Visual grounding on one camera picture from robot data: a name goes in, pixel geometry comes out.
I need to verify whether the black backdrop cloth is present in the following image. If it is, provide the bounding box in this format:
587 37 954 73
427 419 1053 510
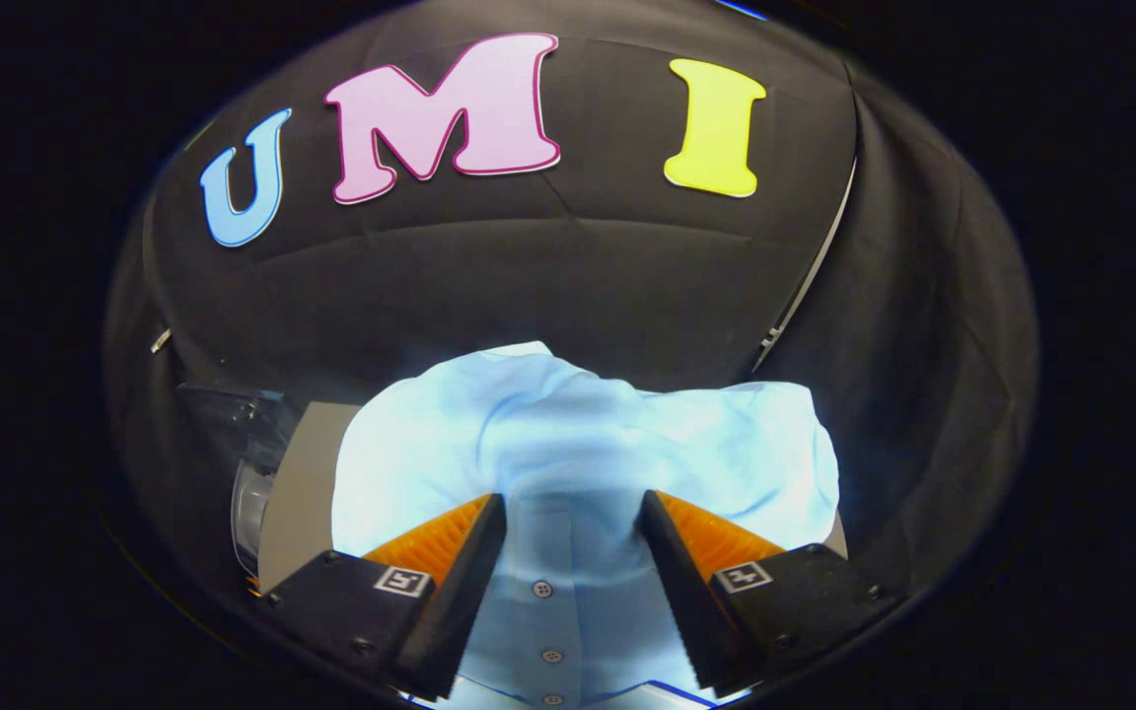
103 0 1040 652

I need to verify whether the grey cabinet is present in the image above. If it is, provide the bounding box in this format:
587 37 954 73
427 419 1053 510
257 399 850 598

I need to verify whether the dark glass washing machine lid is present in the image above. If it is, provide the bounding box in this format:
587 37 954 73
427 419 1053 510
178 383 285 464

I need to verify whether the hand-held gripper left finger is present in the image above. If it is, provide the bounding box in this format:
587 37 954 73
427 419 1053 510
255 493 509 701

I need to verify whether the light blue button shirt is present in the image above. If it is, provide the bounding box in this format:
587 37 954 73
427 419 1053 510
331 341 840 709

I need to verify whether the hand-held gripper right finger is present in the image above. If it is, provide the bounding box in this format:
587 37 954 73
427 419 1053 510
638 489 911 693

